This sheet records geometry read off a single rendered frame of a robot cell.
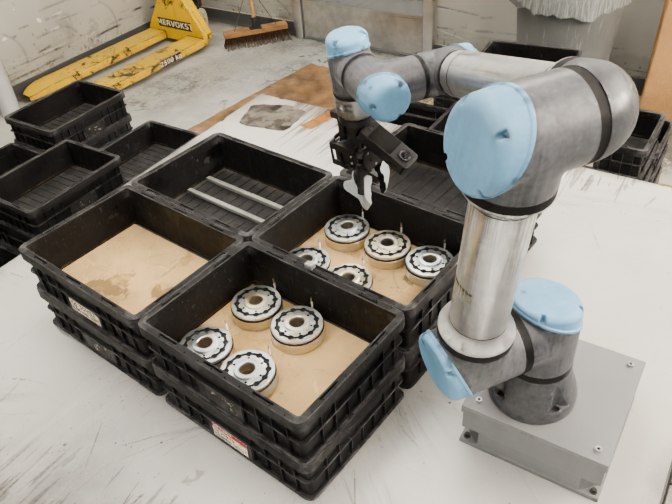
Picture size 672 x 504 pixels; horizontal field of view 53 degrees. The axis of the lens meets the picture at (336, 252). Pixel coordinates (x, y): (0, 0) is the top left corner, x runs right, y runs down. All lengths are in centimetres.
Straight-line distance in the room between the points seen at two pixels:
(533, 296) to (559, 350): 9
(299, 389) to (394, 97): 53
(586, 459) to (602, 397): 13
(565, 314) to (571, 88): 42
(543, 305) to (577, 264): 64
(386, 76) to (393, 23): 351
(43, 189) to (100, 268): 111
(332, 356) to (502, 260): 51
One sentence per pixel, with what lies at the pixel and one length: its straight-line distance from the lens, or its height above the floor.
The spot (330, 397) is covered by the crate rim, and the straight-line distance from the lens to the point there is 108.
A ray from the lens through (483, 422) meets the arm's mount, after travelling 124.
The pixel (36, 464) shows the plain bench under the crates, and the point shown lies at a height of 70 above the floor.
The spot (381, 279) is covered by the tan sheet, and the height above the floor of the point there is 83.
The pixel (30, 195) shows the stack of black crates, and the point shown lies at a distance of 267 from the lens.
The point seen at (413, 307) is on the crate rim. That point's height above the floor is 93.
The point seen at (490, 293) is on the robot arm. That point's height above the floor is 116.
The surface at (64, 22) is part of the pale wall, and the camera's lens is 497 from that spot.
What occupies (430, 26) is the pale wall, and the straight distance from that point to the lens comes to 445.
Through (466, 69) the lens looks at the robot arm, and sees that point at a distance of 105.
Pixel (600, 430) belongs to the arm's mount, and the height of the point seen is 80.
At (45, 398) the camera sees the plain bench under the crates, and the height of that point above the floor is 70.
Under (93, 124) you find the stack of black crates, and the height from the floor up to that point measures 53.
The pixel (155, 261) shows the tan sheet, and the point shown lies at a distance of 157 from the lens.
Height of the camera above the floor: 176
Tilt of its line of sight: 38 degrees down
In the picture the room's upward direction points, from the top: 5 degrees counter-clockwise
